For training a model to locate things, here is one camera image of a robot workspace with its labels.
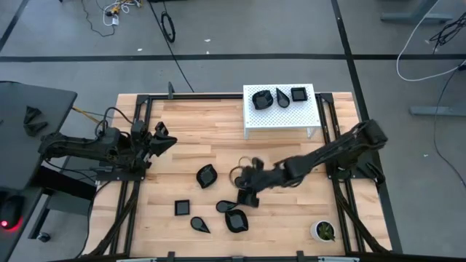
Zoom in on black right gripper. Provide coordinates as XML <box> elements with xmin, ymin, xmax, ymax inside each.
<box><xmin>238</xmin><ymin>159</ymin><xmax>292</xmax><ymax>208</ymax></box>

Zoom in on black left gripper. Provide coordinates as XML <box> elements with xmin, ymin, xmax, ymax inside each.
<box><xmin>129</xmin><ymin>120</ymin><xmax>178</xmax><ymax>171</ymax></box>

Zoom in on black leaf-shaped mini plate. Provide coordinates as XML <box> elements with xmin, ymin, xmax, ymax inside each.
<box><xmin>196</xmin><ymin>164</ymin><xmax>218</xmax><ymax>189</ymax></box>
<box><xmin>251</xmin><ymin>89</ymin><xmax>275</xmax><ymax>111</ymax></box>
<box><xmin>224</xmin><ymin>208</ymin><xmax>250</xmax><ymax>234</ymax></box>

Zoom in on black teardrop mini plate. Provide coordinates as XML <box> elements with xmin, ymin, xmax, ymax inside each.
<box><xmin>216</xmin><ymin>199</ymin><xmax>240</xmax><ymax>214</ymax></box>
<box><xmin>275</xmin><ymin>87</ymin><xmax>291</xmax><ymax>109</ymax></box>
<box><xmin>189</xmin><ymin>216</ymin><xmax>211</xmax><ymax>234</ymax></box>

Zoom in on white perforated metal shelf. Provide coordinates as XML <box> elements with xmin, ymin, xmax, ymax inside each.
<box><xmin>242</xmin><ymin>83</ymin><xmax>323</xmax><ymax>140</ymax></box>

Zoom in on small plant in white pot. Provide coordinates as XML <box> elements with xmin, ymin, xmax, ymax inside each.
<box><xmin>309</xmin><ymin>219</ymin><xmax>337</xmax><ymax>243</ymax></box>

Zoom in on black triangular plastic part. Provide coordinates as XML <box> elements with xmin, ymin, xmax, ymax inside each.
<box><xmin>23</xmin><ymin>106</ymin><xmax>43</xmax><ymax>124</ymax></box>
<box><xmin>23</xmin><ymin>121</ymin><xmax>49</xmax><ymax>138</ymax></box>

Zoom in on dark grey desk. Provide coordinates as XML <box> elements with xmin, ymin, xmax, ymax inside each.
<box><xmin>0</xmin><ymin>80</ymin><xmax>79</xmax><ymax>193</ymax></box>

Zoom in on black computer mouse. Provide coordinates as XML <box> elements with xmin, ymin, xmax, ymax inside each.
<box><xmin>0</xmin><ymin>195</ymin><xmax>25</xmax><ymax>231</ymax></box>

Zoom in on grey metal desk foot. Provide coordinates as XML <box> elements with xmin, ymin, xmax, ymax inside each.
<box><xmin>380</xmin><ymin>0</ymin><xmax>455</xmax><ymax>25</ymax></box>
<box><xmin>409</xmin><ymin>106</ymin><xmax>466</xmax><ymax>118</ymax></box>

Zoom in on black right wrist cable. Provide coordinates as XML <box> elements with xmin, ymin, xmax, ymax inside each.
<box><xmin>228</xmin><ymin>155</ymin><xmax>258</xmax><ymax>185</ymax></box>

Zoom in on black aluminium table frame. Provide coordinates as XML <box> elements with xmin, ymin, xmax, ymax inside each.
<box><xmin>82</xmin><ymin>92</ymin><xmax>404</xmax><ymax>262</ymax></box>

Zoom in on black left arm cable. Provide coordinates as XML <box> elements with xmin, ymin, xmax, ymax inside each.
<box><xmin>95</xmin><ymin>106</ymin><xmax>135</xmax><ymax>138</ymax></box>

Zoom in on long black floor cable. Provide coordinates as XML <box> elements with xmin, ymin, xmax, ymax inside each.
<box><xmin>148</xmin><ymin>0</ymin><xmax>196</xmax><ymax>94</ymax></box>

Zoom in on yellow cable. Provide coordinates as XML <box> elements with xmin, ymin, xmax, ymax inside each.
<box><xmin>71</xmin><ymin>106</ymin><xmax>102</xmax><ymax>125</ymax></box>

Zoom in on black desk base frame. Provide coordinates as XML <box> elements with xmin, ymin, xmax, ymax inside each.
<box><xmin>28</xmin><ymin>165</ymin><xmax>98</xmax><ymax>241</ymax></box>

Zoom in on black coiled cable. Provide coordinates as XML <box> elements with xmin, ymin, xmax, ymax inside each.
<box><xmin>160</xmin><ymin>10</ymin><xmax>177</xmax><ymax>44</ymax></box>

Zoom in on thin black floor cable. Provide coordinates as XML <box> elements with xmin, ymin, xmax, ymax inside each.
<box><xmin>79</xmin><ymin>0</ymin><xmax>117</xmax><ymax>38</ymax></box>
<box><xmin>433</xmin><ymin>60</ymin><xmax>466</xmax><ymax>180</ymax></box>

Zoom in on white cable bundle yellow plugs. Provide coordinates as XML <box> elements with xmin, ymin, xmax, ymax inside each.
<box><xmin>102</xmin><ymin>0</ymin><xmax>142</xmax><ymax>27</ymax></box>

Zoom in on white floor cable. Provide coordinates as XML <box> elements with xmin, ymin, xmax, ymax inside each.
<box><xmin>395</xmin><ymin>0</ymin><xmax>466</xmax><ymax>83</ymax></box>

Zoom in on black cable bundle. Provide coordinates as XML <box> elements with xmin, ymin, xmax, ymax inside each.
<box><xmin>428</xmin><ymin>12</ymin><xmax>466</xmax><ymax>47</ymax></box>

